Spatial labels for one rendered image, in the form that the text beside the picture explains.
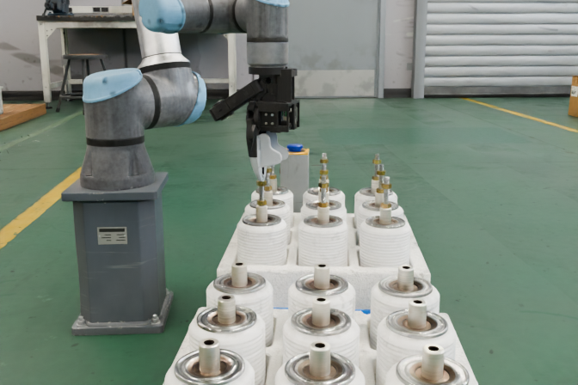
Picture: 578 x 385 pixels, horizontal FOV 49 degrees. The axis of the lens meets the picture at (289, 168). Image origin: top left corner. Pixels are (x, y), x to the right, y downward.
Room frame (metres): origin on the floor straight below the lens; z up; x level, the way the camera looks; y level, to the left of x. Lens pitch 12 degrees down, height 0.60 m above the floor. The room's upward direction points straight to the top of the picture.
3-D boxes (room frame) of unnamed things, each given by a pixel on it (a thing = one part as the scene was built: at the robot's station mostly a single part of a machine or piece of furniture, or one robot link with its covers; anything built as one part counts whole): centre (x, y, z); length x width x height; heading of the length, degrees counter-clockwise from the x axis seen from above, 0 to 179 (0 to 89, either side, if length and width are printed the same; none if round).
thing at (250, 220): (1.17, 0.05, 0.25); 0.08 x 0.08 x 0.01
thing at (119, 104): (1.30, 0.35, 0.47); 0.13 x 0.12 x 0.14; 136
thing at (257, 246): (1.17, 0.05, 0.16); 0.10 x 0.10 x 0.18
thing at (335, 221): (1.17, -0.07, 0.25); 0.08 x 0.08 x 0.01
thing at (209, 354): (0.62, 0.09, 0.26); 0.02 x 0.02 x 0.03
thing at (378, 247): (1.16, -0.18, 0.16); 0.10 x 0.10 x 0.18
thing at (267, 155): (1.15, 0.04, 0.38); 0.06 x 0.03 x 0.09; 73
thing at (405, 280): (0.84, -0.16, 0.26); 0.02 x 0.02 x 0.03
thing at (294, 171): (1.58, -0.01, 0.16); 0.07 x 0.07 x 0.31; 87
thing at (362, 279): (1.28, -0.07, 0.09); 0.39 x 0.39 x 0.18; 87
